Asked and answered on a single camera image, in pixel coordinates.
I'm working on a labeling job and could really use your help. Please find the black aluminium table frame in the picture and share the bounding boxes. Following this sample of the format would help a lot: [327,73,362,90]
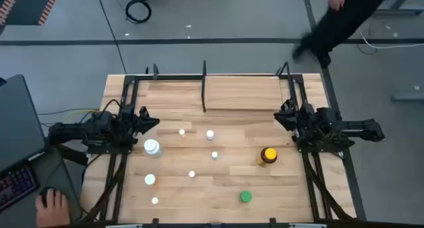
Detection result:
[81,64,355,228]

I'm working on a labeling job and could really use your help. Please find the coiled black floor cable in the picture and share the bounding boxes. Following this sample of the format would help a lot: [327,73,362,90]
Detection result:
[125,0,152,25]

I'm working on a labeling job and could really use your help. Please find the black metal shelf frame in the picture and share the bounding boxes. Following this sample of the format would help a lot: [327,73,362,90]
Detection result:
[201,60,299,113]

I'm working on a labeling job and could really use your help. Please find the orange striped black floor mat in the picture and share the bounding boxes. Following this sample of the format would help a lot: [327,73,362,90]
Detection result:
[0,0,62,27]

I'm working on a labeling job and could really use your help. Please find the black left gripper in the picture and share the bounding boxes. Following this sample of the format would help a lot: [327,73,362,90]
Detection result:
[121,103,160,141]

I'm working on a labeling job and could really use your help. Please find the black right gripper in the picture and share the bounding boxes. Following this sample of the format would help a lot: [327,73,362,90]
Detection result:
[274,101,317,141]

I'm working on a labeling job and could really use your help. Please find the long thin black floor cable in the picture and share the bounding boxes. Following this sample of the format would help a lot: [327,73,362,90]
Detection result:
[94,0,127,74]

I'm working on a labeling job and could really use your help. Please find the large white medicine bottle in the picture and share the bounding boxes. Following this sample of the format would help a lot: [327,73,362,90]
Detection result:
[142,138,164,158]

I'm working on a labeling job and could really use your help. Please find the yellow wire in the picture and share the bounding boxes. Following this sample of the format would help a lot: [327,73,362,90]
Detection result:
[62,109,99,121]

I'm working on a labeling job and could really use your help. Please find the white floor cable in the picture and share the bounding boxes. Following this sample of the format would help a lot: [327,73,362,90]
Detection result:
[357,27,424,51]

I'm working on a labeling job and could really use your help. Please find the dark grey side desk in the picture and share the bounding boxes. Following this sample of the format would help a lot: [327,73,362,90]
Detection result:
[28,144,84,228]

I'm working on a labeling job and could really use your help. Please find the grey metal floor foot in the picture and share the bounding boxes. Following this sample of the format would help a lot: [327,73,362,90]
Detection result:
[392,91,424,102]

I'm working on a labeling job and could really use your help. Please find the person's hand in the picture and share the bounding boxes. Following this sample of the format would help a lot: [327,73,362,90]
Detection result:
[327,0,346,12]
[34,188,71,228]

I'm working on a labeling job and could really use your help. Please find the black cable bundle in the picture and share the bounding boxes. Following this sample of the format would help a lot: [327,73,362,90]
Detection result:
[303,153,354,221]
[81,153,129,222]

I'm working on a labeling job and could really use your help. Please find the backlit black keyboard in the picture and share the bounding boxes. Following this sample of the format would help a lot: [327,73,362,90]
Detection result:
[0,164,38,211]

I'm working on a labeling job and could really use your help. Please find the person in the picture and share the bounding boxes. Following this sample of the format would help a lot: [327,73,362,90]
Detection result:
[291,0,417,69]

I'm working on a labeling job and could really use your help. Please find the grey metal desk base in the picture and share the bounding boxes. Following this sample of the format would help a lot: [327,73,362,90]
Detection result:
[374,0,424,17]

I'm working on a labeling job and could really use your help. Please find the wooden shelf board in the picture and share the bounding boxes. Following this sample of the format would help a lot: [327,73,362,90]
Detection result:
[204,74,285,111]

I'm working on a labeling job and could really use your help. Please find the green medicine bottle green cap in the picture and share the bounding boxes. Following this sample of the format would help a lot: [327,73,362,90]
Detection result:
[238,190,253,204]

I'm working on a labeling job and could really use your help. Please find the amber bottle yellow cap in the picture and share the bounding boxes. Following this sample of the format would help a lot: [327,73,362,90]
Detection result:
[257,146,279,168]

